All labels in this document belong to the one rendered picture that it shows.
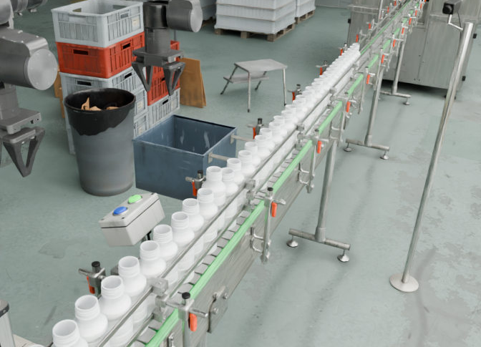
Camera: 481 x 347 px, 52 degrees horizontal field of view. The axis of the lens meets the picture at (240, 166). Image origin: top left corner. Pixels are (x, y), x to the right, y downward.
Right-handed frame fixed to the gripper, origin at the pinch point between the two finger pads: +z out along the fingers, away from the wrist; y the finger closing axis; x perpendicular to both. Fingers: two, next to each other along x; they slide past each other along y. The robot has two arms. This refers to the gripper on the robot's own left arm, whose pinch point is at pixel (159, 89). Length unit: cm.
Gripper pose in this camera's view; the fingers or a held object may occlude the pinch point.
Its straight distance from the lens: 118.5
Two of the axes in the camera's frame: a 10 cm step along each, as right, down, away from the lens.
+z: -0.4, 8.9, 4.5
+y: -9.1, -2.2, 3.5
